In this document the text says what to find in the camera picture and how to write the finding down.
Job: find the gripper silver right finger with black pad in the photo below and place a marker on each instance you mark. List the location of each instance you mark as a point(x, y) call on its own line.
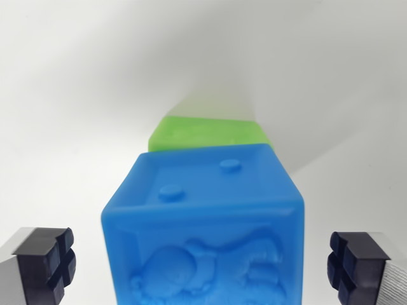
point(365, 270)

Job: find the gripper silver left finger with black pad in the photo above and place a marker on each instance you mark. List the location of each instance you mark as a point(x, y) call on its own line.
point(35, 270)

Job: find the blue soft embossed cube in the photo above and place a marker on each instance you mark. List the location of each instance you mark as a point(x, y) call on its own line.
point(203, 228)

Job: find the green soft cube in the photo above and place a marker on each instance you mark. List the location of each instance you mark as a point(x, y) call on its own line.
point(203, 131)

